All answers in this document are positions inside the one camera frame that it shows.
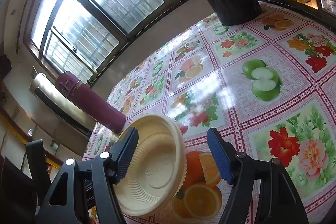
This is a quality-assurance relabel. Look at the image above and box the window with metal bars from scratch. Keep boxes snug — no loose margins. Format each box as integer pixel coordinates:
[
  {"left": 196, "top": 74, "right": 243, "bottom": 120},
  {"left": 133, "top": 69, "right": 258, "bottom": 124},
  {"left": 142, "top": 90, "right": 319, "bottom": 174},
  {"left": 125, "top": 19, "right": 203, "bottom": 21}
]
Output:
[{"left": 21, "top": 0, "right": 187, "bottom": 85}]

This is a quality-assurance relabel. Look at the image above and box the maroon thermos bottle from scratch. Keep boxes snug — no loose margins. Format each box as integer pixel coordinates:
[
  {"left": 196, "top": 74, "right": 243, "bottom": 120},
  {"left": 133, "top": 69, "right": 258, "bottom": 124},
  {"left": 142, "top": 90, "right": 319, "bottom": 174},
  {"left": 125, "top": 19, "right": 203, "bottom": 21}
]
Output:
[{"left": 55, "top": 71, "right": 126, "bottom": 133}]

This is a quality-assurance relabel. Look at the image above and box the white standing air conditioner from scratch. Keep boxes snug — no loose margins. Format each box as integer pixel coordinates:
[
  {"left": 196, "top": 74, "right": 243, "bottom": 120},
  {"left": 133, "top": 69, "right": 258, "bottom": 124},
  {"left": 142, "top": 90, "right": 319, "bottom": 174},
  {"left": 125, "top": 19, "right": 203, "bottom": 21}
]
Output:
[{"left": 30, "top": 73, "right": 96, "bottom": 138}]

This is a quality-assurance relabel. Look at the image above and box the beige ribbed disposable bowl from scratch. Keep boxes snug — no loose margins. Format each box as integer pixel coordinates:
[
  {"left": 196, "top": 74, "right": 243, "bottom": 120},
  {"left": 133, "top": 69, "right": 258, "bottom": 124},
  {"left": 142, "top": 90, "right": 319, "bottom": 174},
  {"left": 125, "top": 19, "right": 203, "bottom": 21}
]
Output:
[{"left": 114, "top": 114, "right": 187, "bottom": 217}]

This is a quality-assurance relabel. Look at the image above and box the floral fruit plastic tablecloth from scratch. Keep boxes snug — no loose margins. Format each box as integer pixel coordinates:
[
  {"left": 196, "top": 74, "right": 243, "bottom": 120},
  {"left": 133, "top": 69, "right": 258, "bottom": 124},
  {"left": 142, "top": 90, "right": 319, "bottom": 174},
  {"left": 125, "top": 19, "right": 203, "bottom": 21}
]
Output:
[{"left": 81, "top": 8, "right": 336, "bottom": 224}]

